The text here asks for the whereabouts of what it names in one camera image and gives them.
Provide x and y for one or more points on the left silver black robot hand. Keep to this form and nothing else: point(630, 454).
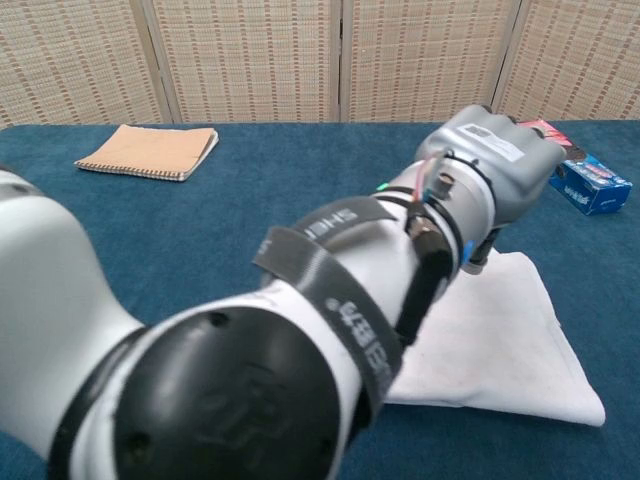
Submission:
point(510, 160)

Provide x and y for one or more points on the white T-shirt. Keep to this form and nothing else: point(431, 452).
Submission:
point(500, 340)

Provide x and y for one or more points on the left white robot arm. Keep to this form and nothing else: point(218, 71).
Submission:
point(200, 375)

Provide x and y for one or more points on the blue cookie box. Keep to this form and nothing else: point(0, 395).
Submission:
point(595, 190)

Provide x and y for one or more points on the blue table cover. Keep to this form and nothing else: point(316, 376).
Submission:
point(300, 165)

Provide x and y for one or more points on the beige woven folding screen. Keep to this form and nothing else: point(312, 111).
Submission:
point(250, 60)

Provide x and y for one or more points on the brown spiral notebook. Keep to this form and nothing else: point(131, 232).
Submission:
point(145, 150)

